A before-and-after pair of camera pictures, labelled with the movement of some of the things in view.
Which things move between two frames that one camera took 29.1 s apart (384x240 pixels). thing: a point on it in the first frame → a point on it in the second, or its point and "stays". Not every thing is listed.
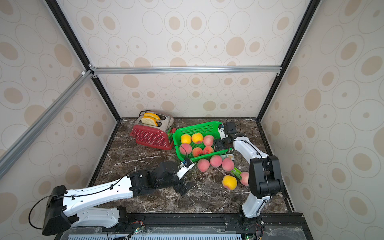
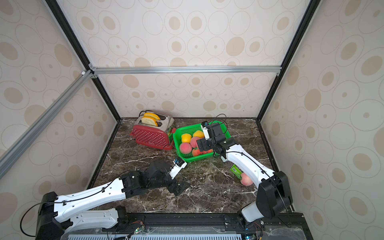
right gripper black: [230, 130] → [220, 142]
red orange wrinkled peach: [197, 151] stays
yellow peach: [186, 138] stays
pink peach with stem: [185, 149] stays
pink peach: [203, 165] → [193, 142]
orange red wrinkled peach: [208, 149] stays
